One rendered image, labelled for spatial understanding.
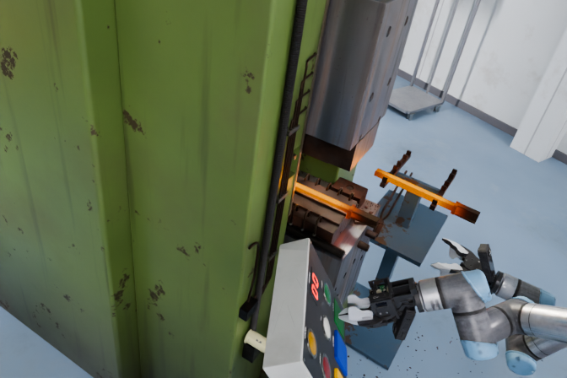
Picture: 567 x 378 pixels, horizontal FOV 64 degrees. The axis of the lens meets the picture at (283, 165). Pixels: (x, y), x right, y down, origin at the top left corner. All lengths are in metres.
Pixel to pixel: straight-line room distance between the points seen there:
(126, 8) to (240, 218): 0.58
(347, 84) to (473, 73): 4.13
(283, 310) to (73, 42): 0.78
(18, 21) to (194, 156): 0.55
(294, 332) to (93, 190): 0.75
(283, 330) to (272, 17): 0.62
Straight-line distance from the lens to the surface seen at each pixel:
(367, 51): 1.15
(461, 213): 1.84
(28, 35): 1.35
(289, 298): 1.01
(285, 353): 0.92
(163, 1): 1.10
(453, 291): 1.14
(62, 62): 1.27
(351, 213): 1.55
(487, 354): 1.18
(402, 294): 1.15
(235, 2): 0.97
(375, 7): 1.12
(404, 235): 2.04
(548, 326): 1.18
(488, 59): 5.17
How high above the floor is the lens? 1.95
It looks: 33 degrees down
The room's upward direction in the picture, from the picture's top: 9 degrees clockwise
